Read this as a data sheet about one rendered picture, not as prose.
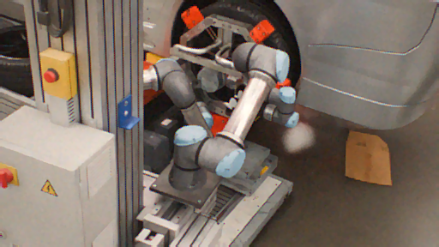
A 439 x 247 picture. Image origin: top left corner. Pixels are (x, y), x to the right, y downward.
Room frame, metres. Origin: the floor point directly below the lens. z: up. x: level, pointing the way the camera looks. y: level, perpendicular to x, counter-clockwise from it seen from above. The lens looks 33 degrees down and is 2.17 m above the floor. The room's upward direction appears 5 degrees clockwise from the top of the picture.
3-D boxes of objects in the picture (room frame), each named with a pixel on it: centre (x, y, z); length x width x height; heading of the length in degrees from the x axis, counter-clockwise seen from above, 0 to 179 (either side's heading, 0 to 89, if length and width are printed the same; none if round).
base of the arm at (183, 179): (1.68, 0.11, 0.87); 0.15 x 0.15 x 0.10
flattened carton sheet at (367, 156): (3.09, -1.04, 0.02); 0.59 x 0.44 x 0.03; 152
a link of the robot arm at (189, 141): (1.68, 0.10, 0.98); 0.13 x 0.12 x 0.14; 62
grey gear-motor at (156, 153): (2.67, 0.32, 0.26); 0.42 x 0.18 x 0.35; 152
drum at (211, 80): (2.54, 0.03, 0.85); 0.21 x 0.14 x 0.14; 152
